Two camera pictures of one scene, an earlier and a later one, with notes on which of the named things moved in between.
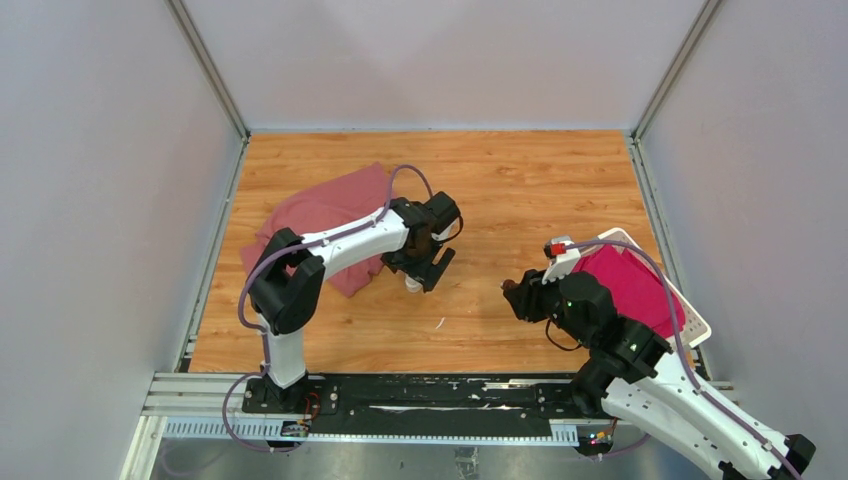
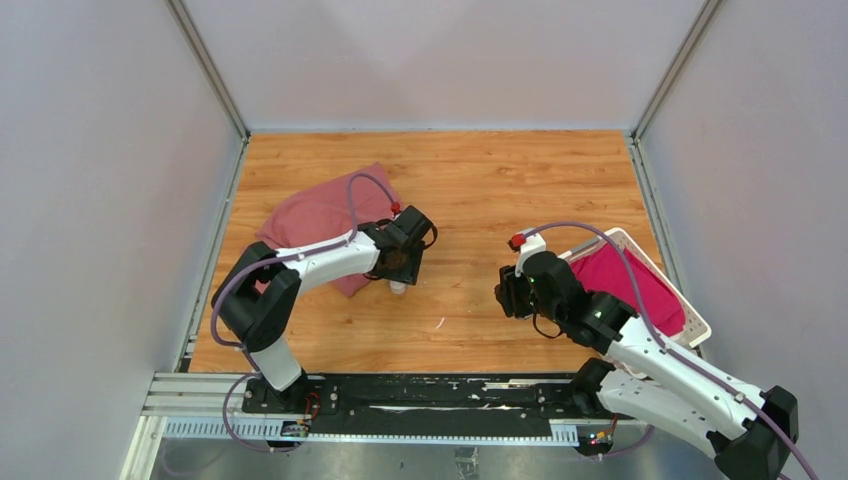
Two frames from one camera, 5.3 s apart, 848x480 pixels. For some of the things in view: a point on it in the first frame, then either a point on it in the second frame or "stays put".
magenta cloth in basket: (637, 287) stays put
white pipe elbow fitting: (412, 285) -> (396, 286)
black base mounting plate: (425, 403) stays put
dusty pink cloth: (330, 204) stays put
